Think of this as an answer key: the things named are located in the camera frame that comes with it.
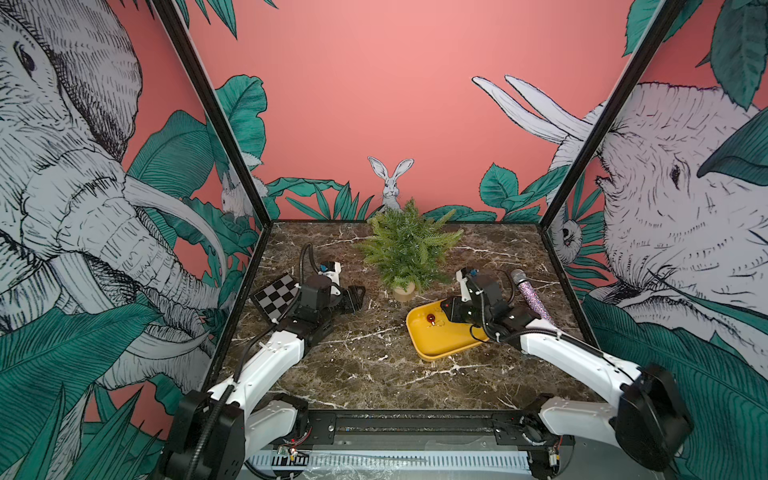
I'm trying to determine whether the small green christmas tree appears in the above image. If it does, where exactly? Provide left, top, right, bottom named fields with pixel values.
left=359, top=200, right=463, bottom=302

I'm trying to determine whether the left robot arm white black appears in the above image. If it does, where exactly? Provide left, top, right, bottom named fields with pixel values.
left=150, top=244, right=366, bottom=479

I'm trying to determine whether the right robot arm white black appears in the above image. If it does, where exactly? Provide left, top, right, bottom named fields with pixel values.
left=441, top=268, right=694, bottom=472

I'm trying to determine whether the yellow plastic tray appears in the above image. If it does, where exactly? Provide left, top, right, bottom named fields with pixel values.
left=406, top=301, right=488, bottom=362

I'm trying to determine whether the purple glitter toy microphone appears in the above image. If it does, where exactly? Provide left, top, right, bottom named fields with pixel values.
left=511, top=269, right=552, bottom=323

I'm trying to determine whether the checkerboard calibration board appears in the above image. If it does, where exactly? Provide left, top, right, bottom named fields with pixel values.
left=250, top=273, right=299, bottom=323

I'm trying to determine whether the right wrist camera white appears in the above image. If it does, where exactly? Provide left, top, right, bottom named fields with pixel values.
left=455, top=267, right=478, bottom=303

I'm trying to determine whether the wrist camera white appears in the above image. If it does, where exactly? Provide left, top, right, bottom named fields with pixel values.
left=319, top=261, right=342, bottom=296
left=455, top=267, right=478, bottom=303

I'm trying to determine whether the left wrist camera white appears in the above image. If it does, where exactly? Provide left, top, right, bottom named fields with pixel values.
left=319, top=261, right=342, bottom=296

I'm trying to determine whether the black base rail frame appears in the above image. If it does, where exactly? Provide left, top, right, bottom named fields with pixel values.
left=149, top=409, right=661, bottom=480

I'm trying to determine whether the white slotted cable duct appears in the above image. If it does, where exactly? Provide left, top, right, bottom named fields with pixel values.
left=249, top=450, right=531, bottom=475

